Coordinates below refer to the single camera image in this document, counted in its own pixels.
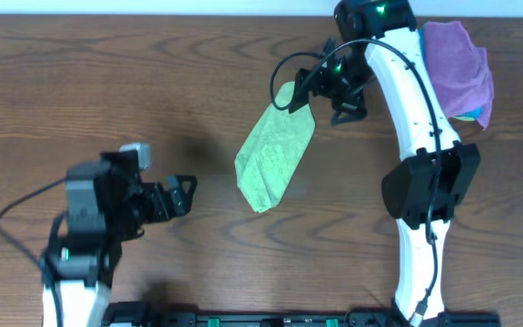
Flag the blue microfiber cloth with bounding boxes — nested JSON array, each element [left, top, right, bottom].
[[419, 27, 483, 119]]

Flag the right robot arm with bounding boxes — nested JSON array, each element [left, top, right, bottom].
[[283, 1, 480, 326]]

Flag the purple microfiber cloth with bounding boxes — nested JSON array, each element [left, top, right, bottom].
[[422, 21, 495, 129]]

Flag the right black cable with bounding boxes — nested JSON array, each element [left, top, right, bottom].
[[269, 38, 444, 319]]

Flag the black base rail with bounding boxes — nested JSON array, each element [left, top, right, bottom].
[[102, 302, 502, 327]]

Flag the green cloth under pile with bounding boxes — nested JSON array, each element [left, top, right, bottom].
[[453, 116, 477, 122]]

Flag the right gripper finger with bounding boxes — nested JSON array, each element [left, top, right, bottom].
[[331, 97, 367, 126], [288, 68, 320, 114]]

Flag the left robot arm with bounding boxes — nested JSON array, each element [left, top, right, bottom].
[[41, 150, 198, 326]]

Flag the light green microfiber cloth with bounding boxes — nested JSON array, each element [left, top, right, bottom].
[[234, 104, 316, 213]]

